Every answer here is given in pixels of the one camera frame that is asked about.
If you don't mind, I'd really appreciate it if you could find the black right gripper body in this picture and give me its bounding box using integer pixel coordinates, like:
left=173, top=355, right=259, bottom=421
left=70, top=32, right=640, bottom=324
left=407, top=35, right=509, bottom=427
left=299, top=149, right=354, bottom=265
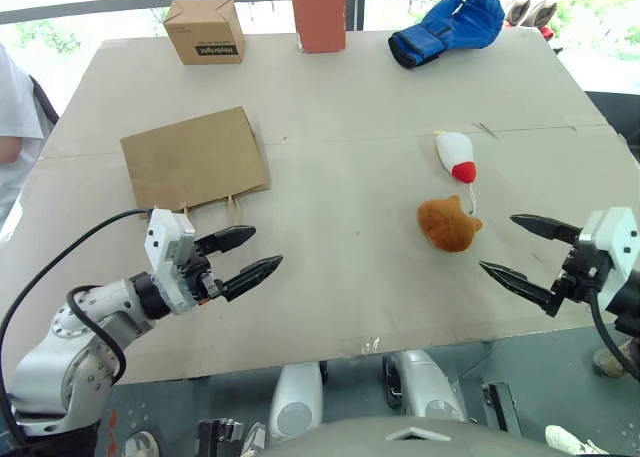
left=551, top=243, right=620, bottom=304

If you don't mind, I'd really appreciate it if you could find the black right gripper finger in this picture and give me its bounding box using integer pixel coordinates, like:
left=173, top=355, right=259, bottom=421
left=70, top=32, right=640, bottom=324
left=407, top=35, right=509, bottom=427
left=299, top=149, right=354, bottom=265
left=477, top=260, right=570, bottom=319
left=509, top=213, right=585, bottom=247

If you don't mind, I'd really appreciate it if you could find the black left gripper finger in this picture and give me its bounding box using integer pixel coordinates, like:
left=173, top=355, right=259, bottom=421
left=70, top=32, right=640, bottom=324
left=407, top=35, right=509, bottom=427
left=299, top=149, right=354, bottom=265
left=219, top=254, right=285, bottom=304
left=197, top=224, right=258, bottom=256

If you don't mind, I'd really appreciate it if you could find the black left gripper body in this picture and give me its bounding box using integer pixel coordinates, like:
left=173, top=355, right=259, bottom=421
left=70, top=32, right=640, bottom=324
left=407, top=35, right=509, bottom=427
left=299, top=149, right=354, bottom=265
left=182, top=236, right=226, bottom=307

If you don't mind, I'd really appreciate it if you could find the brown paper bag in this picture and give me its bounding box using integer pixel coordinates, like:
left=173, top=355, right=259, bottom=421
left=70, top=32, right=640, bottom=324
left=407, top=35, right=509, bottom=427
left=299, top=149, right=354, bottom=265
left=119, top=105, right=273, bottom=224

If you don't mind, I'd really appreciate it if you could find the tan shoe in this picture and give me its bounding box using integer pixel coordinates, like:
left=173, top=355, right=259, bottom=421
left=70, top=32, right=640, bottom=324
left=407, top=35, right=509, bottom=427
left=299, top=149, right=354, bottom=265
left=592, top=337, right=640, bottom=379

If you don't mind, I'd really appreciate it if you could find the brown plush toy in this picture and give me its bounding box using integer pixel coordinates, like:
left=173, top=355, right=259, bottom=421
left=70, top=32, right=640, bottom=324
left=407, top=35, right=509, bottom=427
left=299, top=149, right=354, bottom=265
left=416, top=194, right=485, bottom=254

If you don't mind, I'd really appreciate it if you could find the white and red toy mouse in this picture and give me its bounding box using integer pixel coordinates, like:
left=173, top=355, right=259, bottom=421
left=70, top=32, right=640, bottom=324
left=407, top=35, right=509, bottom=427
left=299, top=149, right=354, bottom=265
left=433, top=130, right=479, bottom=216

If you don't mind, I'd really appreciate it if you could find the silver left robot leg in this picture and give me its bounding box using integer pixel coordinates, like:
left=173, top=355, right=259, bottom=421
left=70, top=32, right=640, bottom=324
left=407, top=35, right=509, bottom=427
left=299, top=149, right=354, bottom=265
left=268, top=360, right=326, bottom=442

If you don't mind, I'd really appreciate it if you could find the silver robot leg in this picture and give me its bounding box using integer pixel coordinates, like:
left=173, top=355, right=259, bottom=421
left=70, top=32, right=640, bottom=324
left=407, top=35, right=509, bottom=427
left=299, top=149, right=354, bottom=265
left=382, top=348, right=470, bottom=424
left=268, top=360, right=326, bottom=442

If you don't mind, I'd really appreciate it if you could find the silver right robot leg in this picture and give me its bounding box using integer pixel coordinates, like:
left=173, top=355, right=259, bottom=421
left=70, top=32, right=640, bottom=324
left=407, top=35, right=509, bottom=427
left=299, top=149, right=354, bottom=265
left=382, top=348, right=470, bottom=424

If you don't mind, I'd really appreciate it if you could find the white sneaker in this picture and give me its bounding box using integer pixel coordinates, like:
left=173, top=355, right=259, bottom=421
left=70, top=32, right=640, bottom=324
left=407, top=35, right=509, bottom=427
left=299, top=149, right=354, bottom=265
left=543, top=423, right=610, bottom=457

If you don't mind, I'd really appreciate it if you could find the black metal clamp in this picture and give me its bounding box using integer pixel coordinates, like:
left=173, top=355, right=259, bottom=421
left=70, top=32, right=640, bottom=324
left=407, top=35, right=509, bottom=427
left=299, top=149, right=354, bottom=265
left=197, top=417, right=247, bottom=457

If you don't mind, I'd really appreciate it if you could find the cardboard table cover sheet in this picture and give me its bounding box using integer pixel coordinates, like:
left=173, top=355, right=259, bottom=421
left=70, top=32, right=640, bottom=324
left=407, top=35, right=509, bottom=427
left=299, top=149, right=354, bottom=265
left=7, top=28, right=640, bottom=384

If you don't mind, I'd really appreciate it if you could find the grey robot torso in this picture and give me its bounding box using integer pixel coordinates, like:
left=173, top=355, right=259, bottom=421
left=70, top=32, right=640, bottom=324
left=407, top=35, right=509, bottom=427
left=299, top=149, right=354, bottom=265
left=257, top=415, right=569, bottom=457

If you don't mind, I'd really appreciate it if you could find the small brown cardboard box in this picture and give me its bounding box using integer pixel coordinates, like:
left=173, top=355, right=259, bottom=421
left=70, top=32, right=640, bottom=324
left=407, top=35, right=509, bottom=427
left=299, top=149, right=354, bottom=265
left=162, top=0, right=247, bottom=67

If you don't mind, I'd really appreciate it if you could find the blue boxing glove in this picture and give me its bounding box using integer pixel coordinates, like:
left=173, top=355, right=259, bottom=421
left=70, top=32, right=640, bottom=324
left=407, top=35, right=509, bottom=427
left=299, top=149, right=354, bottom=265
left=387, top=0, right=507, bottom=71

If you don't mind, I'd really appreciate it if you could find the tall red-brown box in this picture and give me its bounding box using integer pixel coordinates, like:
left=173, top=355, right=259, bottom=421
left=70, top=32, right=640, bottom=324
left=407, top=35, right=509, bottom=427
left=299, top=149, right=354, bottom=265
left=288, top=0, right=348, bottom=55

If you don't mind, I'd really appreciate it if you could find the person in white shirt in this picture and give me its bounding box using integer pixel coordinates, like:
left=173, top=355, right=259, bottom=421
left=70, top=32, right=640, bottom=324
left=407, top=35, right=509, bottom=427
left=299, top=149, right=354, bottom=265
left=0, top=40, right=47, bottom=231

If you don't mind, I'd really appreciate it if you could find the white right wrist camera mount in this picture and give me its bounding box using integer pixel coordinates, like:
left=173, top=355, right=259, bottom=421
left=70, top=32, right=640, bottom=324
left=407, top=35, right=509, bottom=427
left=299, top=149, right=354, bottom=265
left=577, top=206, right=640, bottom=312

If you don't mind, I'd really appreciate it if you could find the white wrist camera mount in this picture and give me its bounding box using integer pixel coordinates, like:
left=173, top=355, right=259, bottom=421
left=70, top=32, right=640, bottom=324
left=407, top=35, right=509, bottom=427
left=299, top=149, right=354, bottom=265
left=143, top=207, right=198, bottom=315
left=577, top=206, right=640, bottom=312

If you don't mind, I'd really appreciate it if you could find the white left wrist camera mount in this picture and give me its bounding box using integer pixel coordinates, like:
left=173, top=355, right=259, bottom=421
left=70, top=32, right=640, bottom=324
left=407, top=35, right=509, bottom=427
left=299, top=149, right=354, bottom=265
left=143, top=207, right=198, bottom=315

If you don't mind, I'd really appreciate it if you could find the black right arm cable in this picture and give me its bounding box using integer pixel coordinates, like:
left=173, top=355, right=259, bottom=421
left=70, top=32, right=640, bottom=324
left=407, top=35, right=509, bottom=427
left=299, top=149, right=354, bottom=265
left=589, top=285, right=640, bottom=384

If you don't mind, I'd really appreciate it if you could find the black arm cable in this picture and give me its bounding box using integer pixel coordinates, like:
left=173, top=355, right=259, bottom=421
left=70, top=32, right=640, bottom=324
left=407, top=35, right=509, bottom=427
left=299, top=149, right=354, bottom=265
left=589, top=285, right=640, bottom=384
left=0, top=207, right=156, bottom=448

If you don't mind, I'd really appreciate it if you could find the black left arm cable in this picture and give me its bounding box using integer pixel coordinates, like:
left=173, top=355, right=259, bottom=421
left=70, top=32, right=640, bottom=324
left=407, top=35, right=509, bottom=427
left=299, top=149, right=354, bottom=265
left=0, top=207, right=156, bottom=448

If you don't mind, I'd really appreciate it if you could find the black metal bracket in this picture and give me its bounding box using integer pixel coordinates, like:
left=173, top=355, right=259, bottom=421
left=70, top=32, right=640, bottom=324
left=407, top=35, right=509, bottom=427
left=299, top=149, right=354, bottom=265
left=480, top=381, right=525, bottom=432

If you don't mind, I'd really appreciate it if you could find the grey window rail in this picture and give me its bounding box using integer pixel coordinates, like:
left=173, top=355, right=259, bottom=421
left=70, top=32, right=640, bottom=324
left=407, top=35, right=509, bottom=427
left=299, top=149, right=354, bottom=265
left=0, top=0, right=292, bottom=27

